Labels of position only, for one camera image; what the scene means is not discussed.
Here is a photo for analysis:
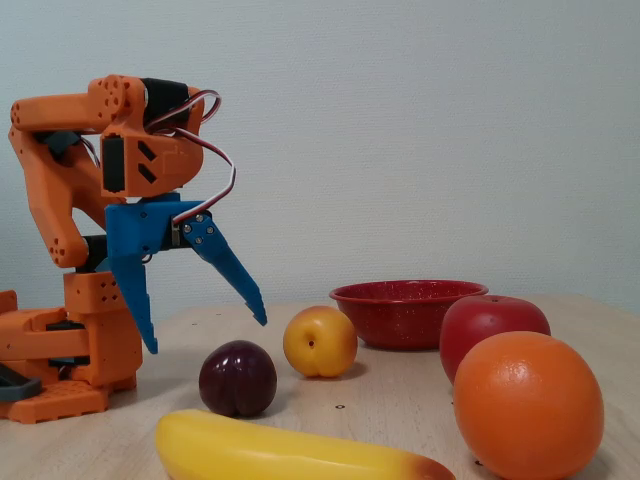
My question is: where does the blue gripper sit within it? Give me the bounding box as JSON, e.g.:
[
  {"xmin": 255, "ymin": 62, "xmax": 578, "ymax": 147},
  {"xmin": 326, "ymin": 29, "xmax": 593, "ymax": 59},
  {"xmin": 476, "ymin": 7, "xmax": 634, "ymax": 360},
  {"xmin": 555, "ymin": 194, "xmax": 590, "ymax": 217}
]
[{"xmin": 104, "ymin": 192, "xmax": 268, "ymax": 355}]

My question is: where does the dark purple plum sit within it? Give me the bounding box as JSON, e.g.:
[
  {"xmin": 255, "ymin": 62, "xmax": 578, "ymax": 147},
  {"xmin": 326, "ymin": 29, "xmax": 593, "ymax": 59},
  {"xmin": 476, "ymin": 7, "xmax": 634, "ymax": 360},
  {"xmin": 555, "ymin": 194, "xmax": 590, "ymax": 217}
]
[{"xmin": 198, "ymin": 339, "xmax": 278, "ymax": 419}]

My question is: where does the red speckled bowl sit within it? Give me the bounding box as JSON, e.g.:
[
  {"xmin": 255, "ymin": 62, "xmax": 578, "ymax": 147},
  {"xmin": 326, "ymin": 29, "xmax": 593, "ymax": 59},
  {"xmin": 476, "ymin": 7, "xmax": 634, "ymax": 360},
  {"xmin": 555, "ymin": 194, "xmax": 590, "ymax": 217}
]
[{"xmin": 328, "ymin": 279, "xmax": 490, "ymax": 351}]

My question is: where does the yellow orange peach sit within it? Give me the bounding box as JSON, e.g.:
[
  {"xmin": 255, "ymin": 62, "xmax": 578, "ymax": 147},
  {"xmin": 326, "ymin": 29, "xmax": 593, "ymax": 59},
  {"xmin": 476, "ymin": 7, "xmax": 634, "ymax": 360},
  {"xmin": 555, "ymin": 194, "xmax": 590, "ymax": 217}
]
[{"xmin": 282, "ymin": 305, "xmax": 359, "ymax": 379}]

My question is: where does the yellow banana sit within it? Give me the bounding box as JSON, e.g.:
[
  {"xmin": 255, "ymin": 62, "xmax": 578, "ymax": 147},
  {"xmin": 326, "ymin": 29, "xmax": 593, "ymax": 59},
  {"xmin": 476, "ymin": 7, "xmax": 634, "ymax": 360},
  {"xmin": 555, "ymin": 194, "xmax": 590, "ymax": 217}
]
[{"xmin": 154, "ymin": 408, "xmax": 457, "ymax": 480}]

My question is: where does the dark grey table clamp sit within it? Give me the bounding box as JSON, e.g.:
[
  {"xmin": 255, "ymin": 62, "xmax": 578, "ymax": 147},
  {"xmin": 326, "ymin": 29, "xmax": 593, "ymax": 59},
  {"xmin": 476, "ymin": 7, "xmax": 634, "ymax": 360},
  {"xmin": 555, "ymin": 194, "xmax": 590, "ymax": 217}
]
[{"xmin": 0, "ymin": 362, "xmax": 44, "ymax": 404}]

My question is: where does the red apple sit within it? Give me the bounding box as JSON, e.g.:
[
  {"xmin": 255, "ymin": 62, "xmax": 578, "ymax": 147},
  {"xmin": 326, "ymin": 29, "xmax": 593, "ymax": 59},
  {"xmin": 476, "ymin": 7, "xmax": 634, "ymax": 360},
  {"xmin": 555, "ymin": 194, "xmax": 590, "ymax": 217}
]
[{"xmin": 439, "ymin": 294, "xmax": 552, "ymax": 386}]

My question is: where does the orange fruit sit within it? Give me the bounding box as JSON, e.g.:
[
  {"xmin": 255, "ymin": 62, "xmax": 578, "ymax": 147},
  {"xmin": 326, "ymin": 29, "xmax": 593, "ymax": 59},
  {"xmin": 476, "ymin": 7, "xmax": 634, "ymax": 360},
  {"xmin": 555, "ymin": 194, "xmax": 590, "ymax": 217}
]
[{"xmin": 453, "ymin": 330, "xmax": 605, "ymax": 480}]

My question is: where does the white red black servo cable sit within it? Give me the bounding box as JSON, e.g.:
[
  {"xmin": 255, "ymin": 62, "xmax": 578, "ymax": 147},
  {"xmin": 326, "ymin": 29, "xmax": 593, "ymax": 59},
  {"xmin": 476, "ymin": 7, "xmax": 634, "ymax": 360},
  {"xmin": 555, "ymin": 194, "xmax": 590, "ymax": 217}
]
[{"xmin": 142, "ymin": 89, "xmax": 237, "ymax": 226}]

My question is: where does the orange robot base mount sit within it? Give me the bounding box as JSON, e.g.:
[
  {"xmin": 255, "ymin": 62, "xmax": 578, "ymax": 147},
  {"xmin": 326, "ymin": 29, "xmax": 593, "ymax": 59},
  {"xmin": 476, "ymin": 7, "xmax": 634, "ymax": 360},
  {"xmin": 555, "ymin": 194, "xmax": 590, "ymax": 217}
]
[{"xmin": 0, "ymin": 289, "xmax": 137, "ymax": 426}]

